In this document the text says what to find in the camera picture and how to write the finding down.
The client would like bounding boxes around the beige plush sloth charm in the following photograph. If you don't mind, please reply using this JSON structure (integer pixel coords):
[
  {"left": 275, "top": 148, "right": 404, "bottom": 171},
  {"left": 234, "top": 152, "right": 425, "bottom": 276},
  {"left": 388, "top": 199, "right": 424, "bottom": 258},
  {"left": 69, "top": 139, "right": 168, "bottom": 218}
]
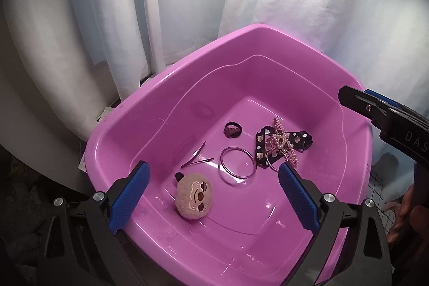
[{"left": 175, "top": 172, "right": 213, "bottom": 220}]

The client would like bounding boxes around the black patterned lanyard keyring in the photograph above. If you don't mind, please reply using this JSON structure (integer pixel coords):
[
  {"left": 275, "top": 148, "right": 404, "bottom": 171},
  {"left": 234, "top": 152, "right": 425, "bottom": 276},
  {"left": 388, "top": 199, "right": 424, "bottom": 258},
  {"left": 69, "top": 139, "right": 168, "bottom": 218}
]
[{"left": 254, "top": 125, "right": 313, "bottom": 170}]

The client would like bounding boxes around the pearl hair claw clip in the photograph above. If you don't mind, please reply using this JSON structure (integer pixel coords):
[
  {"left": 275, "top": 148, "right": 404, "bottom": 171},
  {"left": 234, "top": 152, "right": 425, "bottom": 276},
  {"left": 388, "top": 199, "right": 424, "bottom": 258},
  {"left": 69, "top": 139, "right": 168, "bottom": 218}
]
[{"left": 265, "top": 116, "right": 299, "bottom": 169}]

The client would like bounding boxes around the thin metal hair pin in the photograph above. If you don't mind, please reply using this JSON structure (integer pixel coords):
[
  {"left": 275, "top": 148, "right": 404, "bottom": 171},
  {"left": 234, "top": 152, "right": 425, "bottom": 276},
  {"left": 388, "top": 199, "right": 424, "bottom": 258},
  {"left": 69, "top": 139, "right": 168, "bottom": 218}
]
[{"left": 181, "top": 142, "right": 214, "bottom": 168}]

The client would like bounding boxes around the silver bangle pair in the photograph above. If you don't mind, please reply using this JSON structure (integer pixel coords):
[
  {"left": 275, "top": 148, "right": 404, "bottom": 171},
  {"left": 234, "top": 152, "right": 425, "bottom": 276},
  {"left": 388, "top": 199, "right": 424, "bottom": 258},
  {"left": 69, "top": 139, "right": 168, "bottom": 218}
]
[{"left": 218, "top": 146, "right": 257, "bottom": 187}]

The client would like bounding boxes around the black hair tie with charm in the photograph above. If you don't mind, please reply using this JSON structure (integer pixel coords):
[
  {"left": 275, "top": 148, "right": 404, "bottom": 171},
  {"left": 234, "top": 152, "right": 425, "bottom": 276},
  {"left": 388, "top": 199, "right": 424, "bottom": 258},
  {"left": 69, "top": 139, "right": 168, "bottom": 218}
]
[{"left": 223, "top": 120, "right": 243, "bottom": 139}]

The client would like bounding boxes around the person right hand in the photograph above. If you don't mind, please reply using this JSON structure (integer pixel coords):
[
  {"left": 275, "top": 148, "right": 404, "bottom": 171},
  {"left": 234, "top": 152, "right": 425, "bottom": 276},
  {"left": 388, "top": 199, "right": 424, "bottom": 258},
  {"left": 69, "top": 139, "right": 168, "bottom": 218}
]
[{"left": 387, "top": 185, "right": 428, "bottom": 246}]

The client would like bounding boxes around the pink plastic tub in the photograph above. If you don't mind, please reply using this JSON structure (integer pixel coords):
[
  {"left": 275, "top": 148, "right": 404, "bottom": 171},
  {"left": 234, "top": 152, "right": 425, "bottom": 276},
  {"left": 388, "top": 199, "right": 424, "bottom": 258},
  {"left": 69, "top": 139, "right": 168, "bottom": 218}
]
[{"left": 85, "top": 25, "right": 372, "bottom": 285}]

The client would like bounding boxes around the white curtain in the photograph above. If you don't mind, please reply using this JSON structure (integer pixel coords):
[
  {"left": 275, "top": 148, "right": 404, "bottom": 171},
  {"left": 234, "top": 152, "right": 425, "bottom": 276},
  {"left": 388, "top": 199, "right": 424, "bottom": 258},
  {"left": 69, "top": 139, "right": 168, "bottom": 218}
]
[{"left": 1, "top": 0, "right": 428, "bottom": 165}]

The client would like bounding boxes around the white floor lamp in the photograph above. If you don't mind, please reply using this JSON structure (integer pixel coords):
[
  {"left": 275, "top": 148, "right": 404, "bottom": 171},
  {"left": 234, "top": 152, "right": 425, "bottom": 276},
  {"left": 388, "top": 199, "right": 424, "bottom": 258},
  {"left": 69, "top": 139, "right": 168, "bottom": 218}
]
[{"left": 144, "top": 0, "right": 167, "bottom": 75}]

